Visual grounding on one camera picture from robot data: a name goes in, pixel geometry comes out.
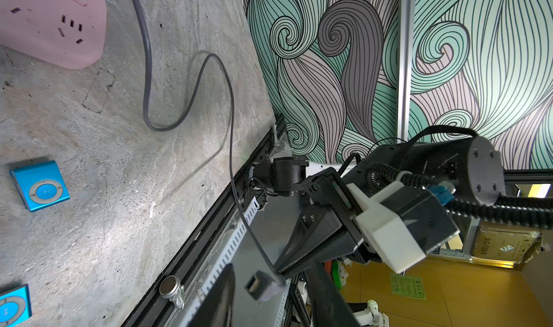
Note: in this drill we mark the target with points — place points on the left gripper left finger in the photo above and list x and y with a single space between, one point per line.
217 307

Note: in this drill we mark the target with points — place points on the blue mp3 player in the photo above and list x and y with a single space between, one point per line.
40 185
15 306

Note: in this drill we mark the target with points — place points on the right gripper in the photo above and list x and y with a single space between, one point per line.
326 230

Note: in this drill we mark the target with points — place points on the blue mp3 player near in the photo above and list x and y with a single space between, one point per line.
15 306

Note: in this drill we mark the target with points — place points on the pink power strip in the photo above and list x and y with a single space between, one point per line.
66 33

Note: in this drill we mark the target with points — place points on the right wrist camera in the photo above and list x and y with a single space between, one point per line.
404 224

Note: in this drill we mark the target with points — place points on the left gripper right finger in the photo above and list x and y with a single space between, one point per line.
327 305

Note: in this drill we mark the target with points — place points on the blue mp3 player far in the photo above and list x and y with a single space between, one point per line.
40 185

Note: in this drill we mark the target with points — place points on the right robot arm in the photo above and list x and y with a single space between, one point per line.
457 158

